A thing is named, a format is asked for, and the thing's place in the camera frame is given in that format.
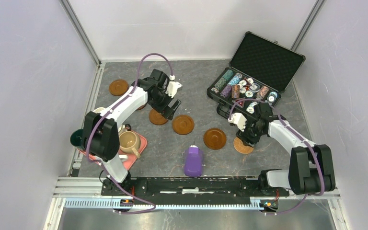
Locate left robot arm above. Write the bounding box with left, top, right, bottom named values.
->
left=81, top=69, right=182, bottom=195

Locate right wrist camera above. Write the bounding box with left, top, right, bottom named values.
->
left=228, top=113, right=247, bottom=132

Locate light blue mug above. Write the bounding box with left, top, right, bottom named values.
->
left=93, top=107, right=105, bottom=113

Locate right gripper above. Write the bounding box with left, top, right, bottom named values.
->
left=235, top=119, right=265, bottom=149

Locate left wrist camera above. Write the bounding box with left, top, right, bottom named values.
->
left=165, top=81, right=182, bottom=98

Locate white mug dark handle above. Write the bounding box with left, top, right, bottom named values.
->
left=118, top=124, right=132, bottom=134

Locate dark green mug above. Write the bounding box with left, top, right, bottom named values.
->
left=69, top=129, right=85, bottom=151

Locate woven rattan coaster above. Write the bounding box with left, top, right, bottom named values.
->
left=233, top=137, right=254, bottom=154

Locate beige mug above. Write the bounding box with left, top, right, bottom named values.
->
left=119, top=131, right=141, bottom=158

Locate purple plastic box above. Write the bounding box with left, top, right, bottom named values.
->
left=184, top=145, right=203, bottom=177

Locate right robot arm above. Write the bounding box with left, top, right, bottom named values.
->
left=228, top=101, right=336, bottom=196

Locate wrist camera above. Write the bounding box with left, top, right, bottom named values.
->
left=165, top=81, right=182, bottom=98
left=228, top=113, right=247, bottom=132

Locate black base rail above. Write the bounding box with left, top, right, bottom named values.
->
left=101, top=176, right=289, bottom=206

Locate black poker chip case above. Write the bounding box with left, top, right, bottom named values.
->
left=207, top=32, right=306, bottom=119

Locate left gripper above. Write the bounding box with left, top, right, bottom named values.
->
left=148, top=88, right=181, bottom=120

